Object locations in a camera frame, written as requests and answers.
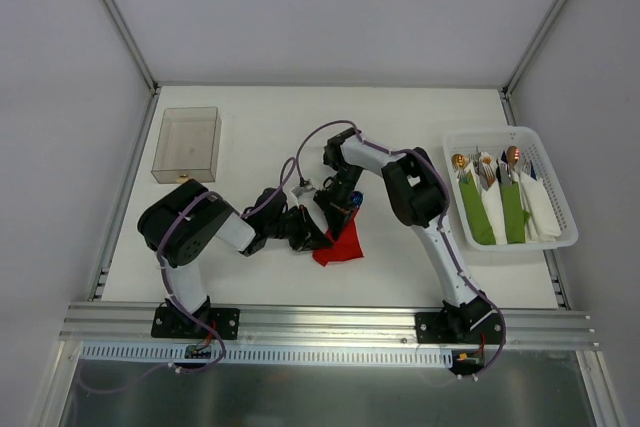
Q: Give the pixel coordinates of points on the gold spoon in basket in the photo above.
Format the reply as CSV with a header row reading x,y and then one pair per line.
x,y
459,162

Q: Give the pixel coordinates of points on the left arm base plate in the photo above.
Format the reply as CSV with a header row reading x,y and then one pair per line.
x,y
170,323

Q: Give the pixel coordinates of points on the white napkin roll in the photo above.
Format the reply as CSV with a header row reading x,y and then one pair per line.
x,y
491,196

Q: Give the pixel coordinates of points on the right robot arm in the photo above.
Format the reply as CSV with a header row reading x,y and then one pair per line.
x,y
418,199

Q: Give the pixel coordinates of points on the white plastic basket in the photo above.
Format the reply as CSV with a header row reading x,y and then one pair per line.
x,y
534,161

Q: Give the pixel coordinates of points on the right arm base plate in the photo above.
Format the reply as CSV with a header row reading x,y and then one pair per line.
x,y
444,328

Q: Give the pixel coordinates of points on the right white napkin rolls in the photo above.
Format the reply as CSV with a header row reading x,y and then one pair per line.
x,y
541,224

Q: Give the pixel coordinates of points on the left green napkin roll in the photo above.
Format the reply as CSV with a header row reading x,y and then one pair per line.
x,y
477,219

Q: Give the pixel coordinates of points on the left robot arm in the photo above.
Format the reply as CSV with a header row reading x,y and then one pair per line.
x,y
179,226

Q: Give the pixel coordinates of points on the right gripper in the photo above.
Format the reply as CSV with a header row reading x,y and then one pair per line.
x,y
334,204

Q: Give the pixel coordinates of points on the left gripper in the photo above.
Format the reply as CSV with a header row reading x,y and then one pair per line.
x,y
304,229

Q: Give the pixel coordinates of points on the clear plastic box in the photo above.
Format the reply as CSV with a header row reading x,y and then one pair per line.
x,y
188,145

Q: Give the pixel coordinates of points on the aluminium front rail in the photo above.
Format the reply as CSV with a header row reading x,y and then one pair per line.
x,y
525,329

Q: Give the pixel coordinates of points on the red paper napkin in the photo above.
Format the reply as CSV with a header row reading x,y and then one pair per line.
x,y
346,248

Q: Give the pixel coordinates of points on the copper spoon in basket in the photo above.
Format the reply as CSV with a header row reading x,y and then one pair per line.
x,y
513,156

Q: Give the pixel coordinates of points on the white slotted cable duct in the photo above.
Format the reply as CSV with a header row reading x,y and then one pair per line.
x,y
268,355

